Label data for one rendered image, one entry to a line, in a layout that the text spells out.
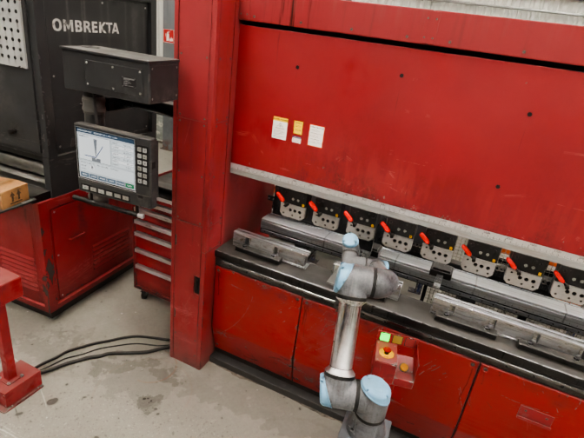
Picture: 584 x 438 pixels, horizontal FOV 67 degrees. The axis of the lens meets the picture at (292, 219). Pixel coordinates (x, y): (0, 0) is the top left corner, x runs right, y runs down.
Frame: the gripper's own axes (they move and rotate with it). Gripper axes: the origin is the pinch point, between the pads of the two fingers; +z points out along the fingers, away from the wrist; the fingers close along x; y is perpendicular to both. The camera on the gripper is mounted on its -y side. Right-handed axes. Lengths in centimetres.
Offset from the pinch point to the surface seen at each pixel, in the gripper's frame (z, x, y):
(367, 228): -13.6, -0.6, 20.2
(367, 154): -43, 7, 45
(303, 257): 9.8, 32.6, 1.9
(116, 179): -59, 116, -17
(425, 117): -60, -16, 60
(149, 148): -73, 97, -2
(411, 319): 8.5, -35.0, -10.9
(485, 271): -10, -61, 19
